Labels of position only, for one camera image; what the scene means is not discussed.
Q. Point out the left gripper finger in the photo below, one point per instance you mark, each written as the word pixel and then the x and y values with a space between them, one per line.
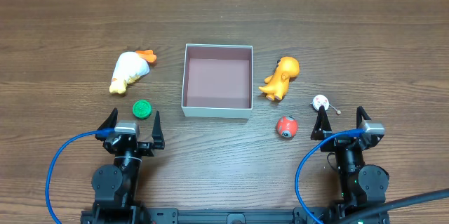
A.
pixel 109 124
pixel 157 134

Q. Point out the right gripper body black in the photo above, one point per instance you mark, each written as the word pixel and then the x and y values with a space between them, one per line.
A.
pixel 344 142

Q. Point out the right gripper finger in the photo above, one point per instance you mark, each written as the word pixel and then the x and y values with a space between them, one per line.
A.
pixel 361 115
pixel 322 128

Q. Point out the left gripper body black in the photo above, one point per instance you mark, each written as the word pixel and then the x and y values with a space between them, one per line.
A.
pixel 132 145

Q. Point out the white round rattle drum toy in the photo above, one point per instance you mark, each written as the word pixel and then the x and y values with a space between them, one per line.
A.
pixel 321 101

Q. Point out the green round cap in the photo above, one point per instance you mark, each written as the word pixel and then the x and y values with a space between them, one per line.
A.
pixel 142 109

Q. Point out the red ball toy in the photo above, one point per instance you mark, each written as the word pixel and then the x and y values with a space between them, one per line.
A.
pixel 287 126

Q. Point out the white plush duck toy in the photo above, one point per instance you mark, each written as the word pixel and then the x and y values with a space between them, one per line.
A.
pixel 130 66

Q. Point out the orange dinosaur toy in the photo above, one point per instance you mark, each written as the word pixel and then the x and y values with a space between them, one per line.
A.
pixel 276 85

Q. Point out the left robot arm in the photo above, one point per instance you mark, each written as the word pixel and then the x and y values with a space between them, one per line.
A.
pixel 115 184

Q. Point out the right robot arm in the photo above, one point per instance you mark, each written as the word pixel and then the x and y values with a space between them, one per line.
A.
pixel 362 185

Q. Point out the white cardboard box pink inside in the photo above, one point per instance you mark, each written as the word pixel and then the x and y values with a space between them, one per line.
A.
pixel 218 81

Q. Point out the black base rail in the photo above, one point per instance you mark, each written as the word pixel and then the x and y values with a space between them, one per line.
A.
pixel 176 216

